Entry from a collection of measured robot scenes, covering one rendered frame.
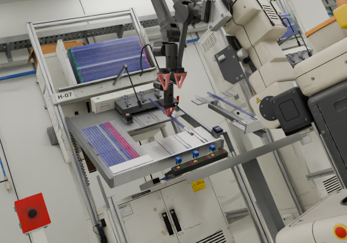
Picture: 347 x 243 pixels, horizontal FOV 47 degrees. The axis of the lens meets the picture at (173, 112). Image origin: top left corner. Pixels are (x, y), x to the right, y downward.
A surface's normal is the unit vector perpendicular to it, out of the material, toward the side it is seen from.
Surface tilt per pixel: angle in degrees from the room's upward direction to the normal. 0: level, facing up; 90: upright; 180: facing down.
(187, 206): 90
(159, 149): 44
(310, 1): 90
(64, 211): 90
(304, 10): 90
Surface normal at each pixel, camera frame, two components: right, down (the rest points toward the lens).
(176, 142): 0.00, -0.88
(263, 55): -0.66, 0.12
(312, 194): -0.86, 0.25
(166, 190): 0.37, -0.31
